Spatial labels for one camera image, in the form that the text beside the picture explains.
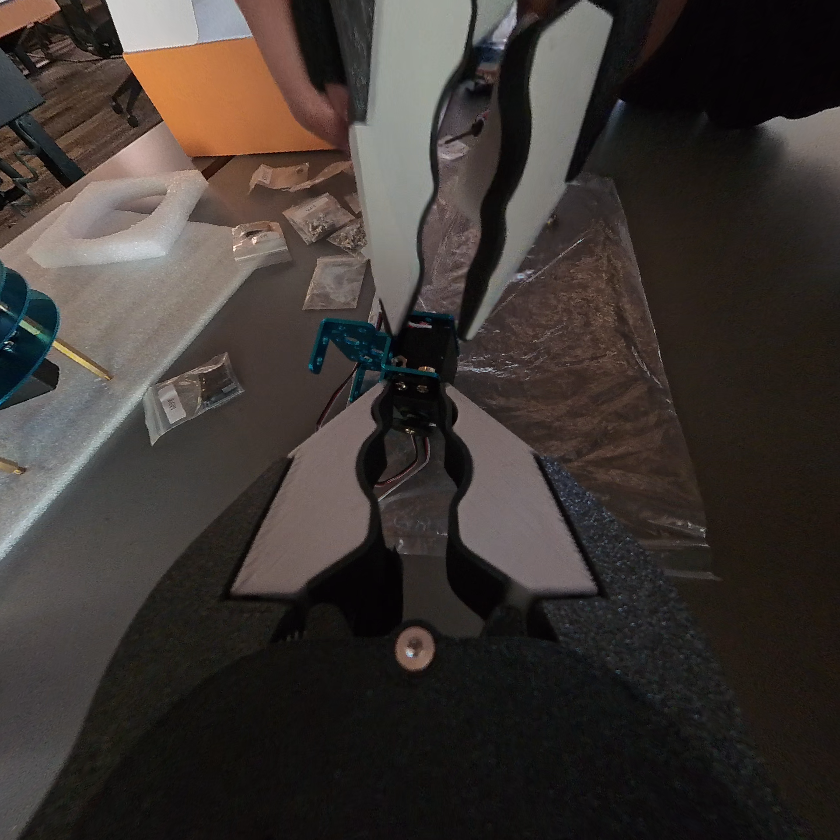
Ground person's right hand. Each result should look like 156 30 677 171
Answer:
235 0 353 151

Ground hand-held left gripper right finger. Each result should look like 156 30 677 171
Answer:
443 382 601 598

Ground small bag of black parts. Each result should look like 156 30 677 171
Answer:
143 352 245 447

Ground white foam sheet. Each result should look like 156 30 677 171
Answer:
0 121 294 563

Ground grey desk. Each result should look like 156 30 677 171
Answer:
0 98 840 840

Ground orange cardboard box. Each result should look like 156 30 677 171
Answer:
105 0 349 158

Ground large clear plastic bag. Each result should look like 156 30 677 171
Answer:
374 85 721 583

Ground white foam frame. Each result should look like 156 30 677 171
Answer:
28 169 210 269

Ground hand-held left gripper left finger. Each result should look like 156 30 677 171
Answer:
228 384 388 599

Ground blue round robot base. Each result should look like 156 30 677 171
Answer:
0 262 114 475

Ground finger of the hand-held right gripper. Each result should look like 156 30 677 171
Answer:
458 0 616 342
348 0 480 337

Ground scattered small screw bags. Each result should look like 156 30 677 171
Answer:
233 161 370 312

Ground dark background desk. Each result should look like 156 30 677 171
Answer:
0 49 86 193

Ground blue bracket with black servo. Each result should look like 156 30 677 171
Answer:
305 314 460 438

